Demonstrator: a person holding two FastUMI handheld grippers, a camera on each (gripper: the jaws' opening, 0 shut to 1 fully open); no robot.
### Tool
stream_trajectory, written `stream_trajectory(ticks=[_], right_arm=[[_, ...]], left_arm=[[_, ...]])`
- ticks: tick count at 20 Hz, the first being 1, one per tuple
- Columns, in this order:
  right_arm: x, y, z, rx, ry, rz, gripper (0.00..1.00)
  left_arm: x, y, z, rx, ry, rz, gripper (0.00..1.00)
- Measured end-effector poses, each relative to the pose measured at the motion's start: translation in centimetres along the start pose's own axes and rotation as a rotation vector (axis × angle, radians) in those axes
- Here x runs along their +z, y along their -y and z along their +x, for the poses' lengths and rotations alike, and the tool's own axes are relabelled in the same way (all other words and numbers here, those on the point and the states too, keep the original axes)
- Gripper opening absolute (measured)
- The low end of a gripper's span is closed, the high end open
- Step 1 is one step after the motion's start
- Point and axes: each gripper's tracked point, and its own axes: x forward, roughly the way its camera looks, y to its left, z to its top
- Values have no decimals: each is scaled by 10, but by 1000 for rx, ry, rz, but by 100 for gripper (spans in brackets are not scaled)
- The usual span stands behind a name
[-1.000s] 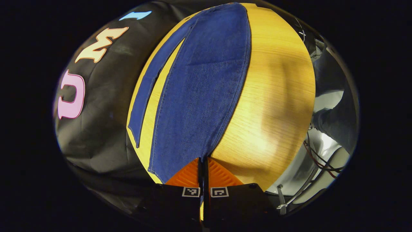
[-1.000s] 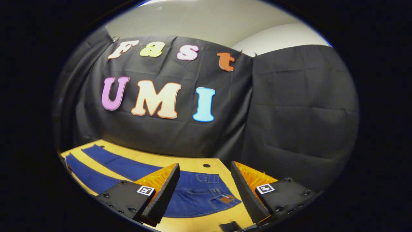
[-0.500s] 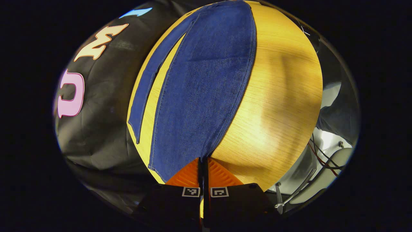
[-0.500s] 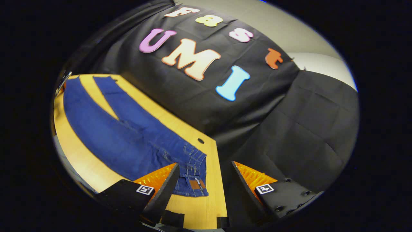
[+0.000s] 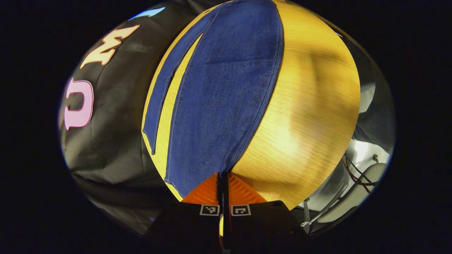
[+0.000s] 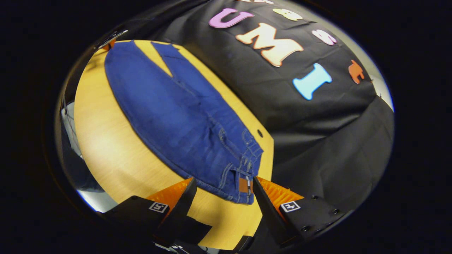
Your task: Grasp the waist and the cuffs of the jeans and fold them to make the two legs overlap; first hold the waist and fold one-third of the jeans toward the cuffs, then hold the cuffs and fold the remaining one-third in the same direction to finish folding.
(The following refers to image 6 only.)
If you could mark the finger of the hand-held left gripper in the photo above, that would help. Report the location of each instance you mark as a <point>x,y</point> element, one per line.
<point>110,44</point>

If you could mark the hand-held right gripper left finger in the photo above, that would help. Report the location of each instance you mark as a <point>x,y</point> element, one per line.
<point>180,215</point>

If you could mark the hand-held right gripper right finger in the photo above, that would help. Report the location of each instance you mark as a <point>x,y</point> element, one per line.
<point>268,211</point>

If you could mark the blue jeans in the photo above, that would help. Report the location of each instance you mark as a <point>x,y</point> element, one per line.
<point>176,116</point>

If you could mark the black backdrop cloth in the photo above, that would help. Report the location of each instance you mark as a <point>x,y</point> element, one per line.
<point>317,141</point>

